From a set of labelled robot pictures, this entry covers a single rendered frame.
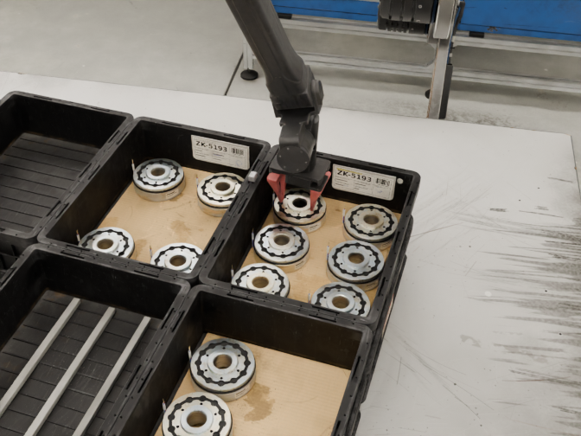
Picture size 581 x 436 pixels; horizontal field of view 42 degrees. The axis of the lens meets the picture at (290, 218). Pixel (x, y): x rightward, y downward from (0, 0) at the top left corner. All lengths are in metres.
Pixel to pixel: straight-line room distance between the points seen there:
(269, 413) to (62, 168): 0.75
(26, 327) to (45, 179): 0.40
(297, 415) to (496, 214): 0.77
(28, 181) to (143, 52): 2.14
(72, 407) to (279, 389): 0.32
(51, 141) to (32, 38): 2.23
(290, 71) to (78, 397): 0.61
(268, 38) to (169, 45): 2.62
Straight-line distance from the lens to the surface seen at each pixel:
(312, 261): 1.41
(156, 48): 3.76
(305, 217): 1.46
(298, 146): 1.28
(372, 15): 3.28
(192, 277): 1.26
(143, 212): 1.53
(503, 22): 3.28
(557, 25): 3.30
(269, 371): 1.25
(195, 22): 3.97
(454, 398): 1.41
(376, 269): 1.37
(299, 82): 1.26
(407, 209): 1.39
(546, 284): 1.65
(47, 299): 1.41
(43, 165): 1.70
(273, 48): 1.19
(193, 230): 1.48
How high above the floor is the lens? 1.84
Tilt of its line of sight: 42 degrees down
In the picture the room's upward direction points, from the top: 1 degrees clockwise
